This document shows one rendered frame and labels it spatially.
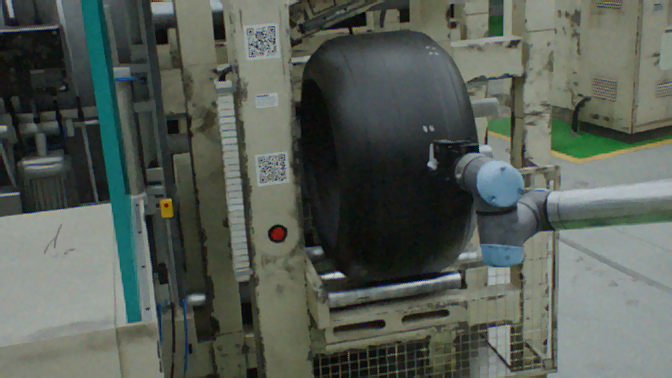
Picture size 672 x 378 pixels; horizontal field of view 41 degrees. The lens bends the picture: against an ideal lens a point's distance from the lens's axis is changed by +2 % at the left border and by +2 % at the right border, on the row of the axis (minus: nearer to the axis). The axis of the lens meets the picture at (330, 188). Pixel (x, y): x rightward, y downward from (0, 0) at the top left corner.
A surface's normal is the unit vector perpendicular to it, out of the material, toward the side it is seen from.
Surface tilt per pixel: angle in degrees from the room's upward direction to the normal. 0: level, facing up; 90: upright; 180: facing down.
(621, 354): 0
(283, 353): 90
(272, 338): 90
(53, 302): 0
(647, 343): 0
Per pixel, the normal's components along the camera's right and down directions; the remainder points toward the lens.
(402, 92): 0.13, -0.44
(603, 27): -0.89, 0.19
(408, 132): 0.18, -0.15
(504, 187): 0.23, 0.18
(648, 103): 0.45, 0.25
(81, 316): -0.06, -0.95
